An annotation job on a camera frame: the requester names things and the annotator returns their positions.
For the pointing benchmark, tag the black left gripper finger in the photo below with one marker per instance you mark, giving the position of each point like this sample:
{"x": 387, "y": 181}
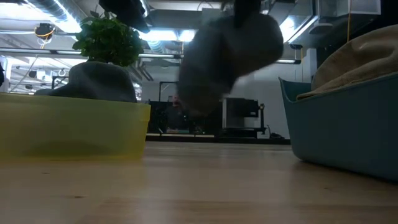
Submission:
{"x": 127, "y": 12}

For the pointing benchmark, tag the long ceiling tube light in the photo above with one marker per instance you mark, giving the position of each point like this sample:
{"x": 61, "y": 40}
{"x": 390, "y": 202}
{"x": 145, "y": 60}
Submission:
{"x": 161, "y": 56}

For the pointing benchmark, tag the large silver ceiling duct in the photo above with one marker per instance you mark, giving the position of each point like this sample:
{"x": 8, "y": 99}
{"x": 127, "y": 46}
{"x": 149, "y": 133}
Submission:
{"x": 49, "y": 7}

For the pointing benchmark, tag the yellow plastic bin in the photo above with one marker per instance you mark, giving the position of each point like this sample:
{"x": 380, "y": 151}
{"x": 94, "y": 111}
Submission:
{"x": 71, "y": 127}

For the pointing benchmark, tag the black ceiling camera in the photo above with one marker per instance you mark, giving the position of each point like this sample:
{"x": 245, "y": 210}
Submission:
{"x": 44, "y": 31}

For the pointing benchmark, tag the teal plastic bin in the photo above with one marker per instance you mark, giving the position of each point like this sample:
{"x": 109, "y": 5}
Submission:
{"x": 342, "y": 130}

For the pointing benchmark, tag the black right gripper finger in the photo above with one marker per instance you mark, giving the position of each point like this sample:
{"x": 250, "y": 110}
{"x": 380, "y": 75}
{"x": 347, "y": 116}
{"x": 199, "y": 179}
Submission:
{"x": 245, "y": 9}

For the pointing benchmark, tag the white ceiling box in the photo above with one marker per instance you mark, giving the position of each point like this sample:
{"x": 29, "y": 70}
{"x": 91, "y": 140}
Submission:
{"x": 348, "y": 6}

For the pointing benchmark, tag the black cabinet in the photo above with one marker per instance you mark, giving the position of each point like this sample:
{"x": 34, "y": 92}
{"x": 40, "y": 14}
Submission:
{"x": 242, "y": 115}

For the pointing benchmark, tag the black metal stand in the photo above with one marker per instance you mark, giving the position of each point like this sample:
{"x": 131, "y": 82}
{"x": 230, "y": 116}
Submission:
{"x": 60, "y": 77}

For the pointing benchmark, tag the dark grey baseball cap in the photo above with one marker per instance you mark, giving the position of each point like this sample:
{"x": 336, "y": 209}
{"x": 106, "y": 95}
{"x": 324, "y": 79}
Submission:
{"x": 224, "y": 62}

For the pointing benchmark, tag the green plant in black pot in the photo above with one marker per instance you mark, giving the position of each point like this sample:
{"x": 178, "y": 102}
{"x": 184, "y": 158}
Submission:
{"x": 109, "y": 40}

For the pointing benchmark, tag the person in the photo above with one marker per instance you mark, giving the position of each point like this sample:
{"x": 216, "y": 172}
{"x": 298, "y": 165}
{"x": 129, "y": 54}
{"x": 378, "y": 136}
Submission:
{"x": 176, "y": 101}

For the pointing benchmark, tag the black aluminium rig frame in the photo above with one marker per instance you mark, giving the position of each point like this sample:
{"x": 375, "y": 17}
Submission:
{"x": 217, "y": 140}

